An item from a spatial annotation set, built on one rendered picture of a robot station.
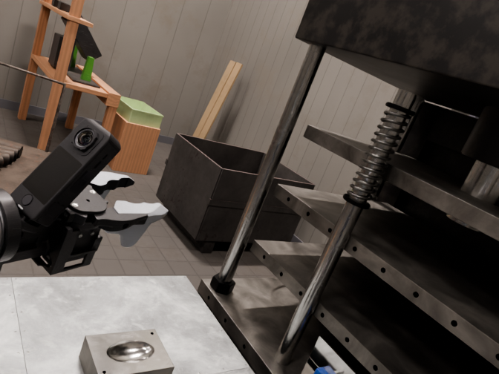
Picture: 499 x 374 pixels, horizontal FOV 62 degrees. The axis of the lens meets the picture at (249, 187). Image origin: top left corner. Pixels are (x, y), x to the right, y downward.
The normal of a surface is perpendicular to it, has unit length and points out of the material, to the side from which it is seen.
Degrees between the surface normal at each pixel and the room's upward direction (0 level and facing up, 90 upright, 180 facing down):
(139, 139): 90
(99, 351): 0
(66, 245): 98
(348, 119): 90
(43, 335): 0
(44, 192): 59
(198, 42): 90
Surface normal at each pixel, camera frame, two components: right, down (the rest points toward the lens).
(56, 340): 0.35, -0.90
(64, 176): -0.19, -0.39
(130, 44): 0.50, 0.42
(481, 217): -0.78, -0.12
